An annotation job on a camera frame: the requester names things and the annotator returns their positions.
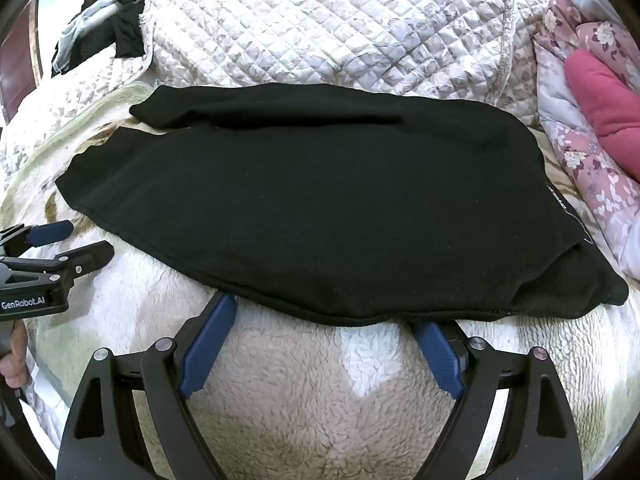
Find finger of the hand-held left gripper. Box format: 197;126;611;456
0;220;75;258
0;240;115;289

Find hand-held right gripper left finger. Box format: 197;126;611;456
56;292;238;480

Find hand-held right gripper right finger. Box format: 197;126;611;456
410;321;585;480

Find black pants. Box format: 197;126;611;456
54;84;630;328

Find person's left hand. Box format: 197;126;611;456
0;321;30;391

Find floral fleece blanket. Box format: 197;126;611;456
0;82;640;480

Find dark red wooden panel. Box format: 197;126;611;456
0;0;42;126

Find pale blue garment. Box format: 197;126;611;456
50;2;121;75

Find black garment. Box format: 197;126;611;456
80;0;150;59

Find pink floral quilt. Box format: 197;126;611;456
532;0;640;281

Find pink pillow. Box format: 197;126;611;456
564;49;640;183

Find white quilted bedspread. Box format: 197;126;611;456
0;0;566;186

